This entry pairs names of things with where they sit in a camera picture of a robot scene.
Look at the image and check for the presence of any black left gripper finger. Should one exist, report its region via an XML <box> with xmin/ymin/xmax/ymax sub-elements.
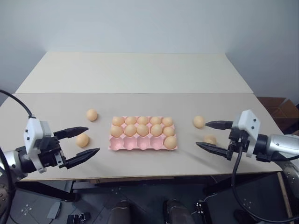
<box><xmin>53</xmin><ymin>126</ymin><xmax>90</xmax><ymax>140</ymax></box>
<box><xmin>64</xmin><ymin>147</ymin><xmax>101</xmax><ymax>169</ymax></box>

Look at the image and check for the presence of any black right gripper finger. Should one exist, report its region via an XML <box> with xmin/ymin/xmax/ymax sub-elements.
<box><xmin>195</xmin><ymin>141</ymin><xmax>231</xmax><ymax>160</ymax></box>
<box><xmin>205</xmin><ymin>120</ymin><xmax>235</xmax><ymax>131</ymax></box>

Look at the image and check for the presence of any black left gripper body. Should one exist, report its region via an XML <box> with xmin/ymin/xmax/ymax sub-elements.
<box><xmin>36</xmin><ymin>135</ymin><xmax>68</xmax><ymax>169</ymax></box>

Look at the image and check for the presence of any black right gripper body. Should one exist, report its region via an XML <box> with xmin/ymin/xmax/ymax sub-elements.
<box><xmin>225</xmin><ymin>127</ymin><xmax>249</xmax><ymax>161</ymax></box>

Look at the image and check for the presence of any pink egg tray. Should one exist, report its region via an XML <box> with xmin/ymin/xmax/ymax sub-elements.
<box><xmin>107</xmin><ymin>115</ymin><xmax>180</xmax><ymax>152</ymax></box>

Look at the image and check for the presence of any brown cardboard box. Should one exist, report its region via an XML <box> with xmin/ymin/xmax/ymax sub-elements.
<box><xmin>256</xmin><ymin>97</ymin><xmax>299</xmax><ymax>135</ymax></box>

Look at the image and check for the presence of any small grey block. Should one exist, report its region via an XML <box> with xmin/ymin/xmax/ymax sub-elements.
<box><xmin>47</xmin><ymin>201</ymin><xmax>62</xmax><ymax>220</ymax></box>

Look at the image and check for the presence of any black box with white dots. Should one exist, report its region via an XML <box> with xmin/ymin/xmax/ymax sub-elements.
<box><xmin>195</xmin><ymin>200</ymin><xmax>209</xmax><ymax>224</ymax></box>

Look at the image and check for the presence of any dark rounded shape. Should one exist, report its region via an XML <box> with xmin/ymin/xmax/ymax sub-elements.
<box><xmin>109</xmin><ymin>201</ymin><xmax>130</xmax><ymax>224</ymax></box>
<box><xmin>162</xmin><ymin>198</ymin><xmax>195</xmax><ymax>224</ymax></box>

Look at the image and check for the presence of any wooden slat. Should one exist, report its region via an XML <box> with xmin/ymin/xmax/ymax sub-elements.
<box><xmin>277</xmin><ymin>172</ymin><xmax>294</xmax><ymax>218</ymax></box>

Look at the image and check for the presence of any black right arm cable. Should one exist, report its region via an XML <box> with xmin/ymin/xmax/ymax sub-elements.
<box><xmin>231</xmin><ymin>137</ymin><xmax>299</xmax><ymax>224</ymax></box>

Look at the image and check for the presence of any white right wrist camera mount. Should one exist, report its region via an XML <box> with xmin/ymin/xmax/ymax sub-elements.
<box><xmin>230</xmin><ymin>109</ymin><xmax>261</xmax><ymax>158</ymax></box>

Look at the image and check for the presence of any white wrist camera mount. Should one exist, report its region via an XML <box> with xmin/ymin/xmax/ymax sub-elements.
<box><xmin>23</xmin><ymin>118</ymin><xmax>53</xmax><ymax>174</ymax></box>
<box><xmin>230</xmin><ymin>109</ymin><xmax>261</xmax><ymax>158</ymax></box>

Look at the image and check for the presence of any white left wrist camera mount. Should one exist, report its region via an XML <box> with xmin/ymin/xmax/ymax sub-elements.
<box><xmin>23</xmin><ymin>118</ymin><xmax>53</xmax><ymax>174</ymax></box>

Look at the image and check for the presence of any black table frame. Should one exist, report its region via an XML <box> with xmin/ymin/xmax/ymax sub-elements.
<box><xmin>15</xmin><ymin>175</ymin><xmax>236</xmax><ymax>203</ymax></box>

